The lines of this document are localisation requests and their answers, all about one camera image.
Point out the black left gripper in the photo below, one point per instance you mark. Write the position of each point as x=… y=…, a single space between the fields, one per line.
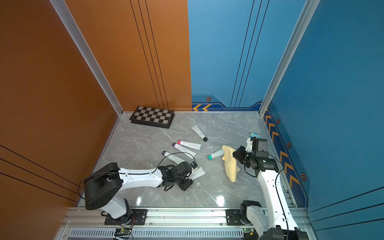
x=188 y=183

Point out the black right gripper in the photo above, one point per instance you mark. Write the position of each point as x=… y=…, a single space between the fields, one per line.
x=237 y=155

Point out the yellow cleaning cloth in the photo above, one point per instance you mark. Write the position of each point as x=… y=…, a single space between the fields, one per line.
x=230 y=163

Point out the white tube green cap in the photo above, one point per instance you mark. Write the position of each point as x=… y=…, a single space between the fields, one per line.
x=216 y=154

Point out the white toothpaste tube purple cap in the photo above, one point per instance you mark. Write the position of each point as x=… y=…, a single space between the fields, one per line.
x=199 y=172

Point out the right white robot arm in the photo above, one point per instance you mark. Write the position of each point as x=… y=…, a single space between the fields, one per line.
x=277 y=223

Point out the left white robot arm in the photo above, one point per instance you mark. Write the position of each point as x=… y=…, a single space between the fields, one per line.
x=102 y=187

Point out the white tube pink cap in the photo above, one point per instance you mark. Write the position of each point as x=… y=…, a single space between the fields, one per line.
x=190 y=145

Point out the white tube black cap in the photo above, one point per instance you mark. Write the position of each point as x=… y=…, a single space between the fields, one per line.
x=200 y=133

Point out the teal small toy card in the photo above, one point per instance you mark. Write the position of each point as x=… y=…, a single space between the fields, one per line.
x=252 y=134

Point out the folding chessboard box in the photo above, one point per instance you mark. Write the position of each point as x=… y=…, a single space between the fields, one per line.
x=152 y=117

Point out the right green circuit board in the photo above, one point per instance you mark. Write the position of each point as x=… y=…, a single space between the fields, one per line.
x=249 y=234

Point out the green circuit board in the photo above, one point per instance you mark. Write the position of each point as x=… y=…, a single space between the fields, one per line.
x=249 y=234
x=123 y=234

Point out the left green circuit board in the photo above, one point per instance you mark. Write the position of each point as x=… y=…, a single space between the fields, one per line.
x=123 y=234

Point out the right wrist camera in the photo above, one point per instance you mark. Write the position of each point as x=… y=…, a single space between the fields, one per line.
x=259 y=145

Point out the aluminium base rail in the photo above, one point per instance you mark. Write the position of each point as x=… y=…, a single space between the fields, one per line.
x=157 y=224

